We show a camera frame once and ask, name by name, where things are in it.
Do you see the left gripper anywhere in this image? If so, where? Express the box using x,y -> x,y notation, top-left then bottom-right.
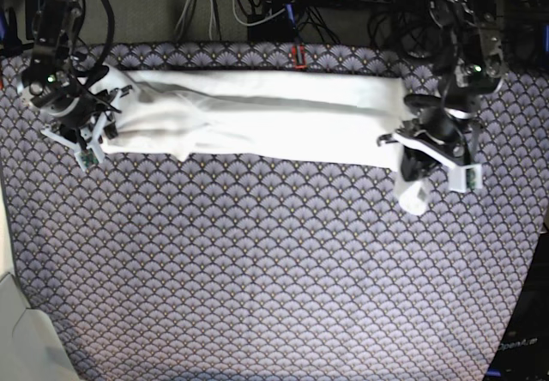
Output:
377,94 -> 480,182

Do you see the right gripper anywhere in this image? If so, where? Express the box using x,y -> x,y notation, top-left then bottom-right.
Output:
21,71 -> 133,149

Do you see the white printed T-shirt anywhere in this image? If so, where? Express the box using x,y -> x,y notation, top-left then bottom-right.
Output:
87,65 -> 434,217

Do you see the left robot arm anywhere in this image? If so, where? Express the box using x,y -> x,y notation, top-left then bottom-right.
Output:
377,0 -> 506,191

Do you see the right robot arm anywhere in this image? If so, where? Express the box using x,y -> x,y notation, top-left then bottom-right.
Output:
19,0 -> 120,154

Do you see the red black table clamp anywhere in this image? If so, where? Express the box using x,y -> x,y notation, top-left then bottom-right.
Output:
291,44 -> 307,70

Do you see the patterned fan-print tablecloth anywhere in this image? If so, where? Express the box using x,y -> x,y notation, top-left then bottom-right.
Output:
1,57 -> 548,380

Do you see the black power adapter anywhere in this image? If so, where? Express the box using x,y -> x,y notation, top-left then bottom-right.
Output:
246,12 -> 295,43

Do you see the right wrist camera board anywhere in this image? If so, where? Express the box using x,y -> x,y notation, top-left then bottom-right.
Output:
75,149 -> 105,171

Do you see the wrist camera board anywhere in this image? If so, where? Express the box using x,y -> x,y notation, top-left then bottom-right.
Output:
448,163 -> 483,193
75,149 -> 105,171

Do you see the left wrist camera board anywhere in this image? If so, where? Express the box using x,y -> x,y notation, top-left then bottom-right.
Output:
448,163 -> 483,193

